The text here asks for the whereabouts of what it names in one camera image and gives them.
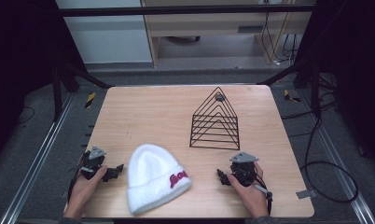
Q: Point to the black yellow striped tape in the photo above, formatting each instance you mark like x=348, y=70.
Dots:
x=90, y=100
x=290, y=96

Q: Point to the grey round cap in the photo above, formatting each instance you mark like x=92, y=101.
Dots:
x=219, y=97

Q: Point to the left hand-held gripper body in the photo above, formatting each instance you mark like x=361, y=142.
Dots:
x=90, y=163

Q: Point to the person's left hand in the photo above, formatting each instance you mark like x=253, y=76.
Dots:
x=83, y=193

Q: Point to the aluminium floor rail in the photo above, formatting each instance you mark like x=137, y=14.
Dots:
x=341, y=174
x=36, y=161

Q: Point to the black horizontal frame bar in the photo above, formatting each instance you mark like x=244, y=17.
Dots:
x=176, y=11

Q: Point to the person's right hand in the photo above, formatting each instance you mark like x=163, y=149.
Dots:
x=252, y=199

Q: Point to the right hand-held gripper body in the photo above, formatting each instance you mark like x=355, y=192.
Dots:
x=243, y=169

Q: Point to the white cabinet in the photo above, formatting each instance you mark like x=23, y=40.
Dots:
x=108, y=37

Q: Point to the white knitted beanie hat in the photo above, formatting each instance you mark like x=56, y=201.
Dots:
x=151, y=177

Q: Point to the light wooden desk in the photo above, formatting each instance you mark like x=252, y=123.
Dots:
x=204, y=23

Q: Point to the grey tape piece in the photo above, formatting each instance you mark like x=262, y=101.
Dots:
x=306, y=194

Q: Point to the black metal stand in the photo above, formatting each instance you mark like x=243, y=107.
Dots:
x=57, y=93
x=314, y=90

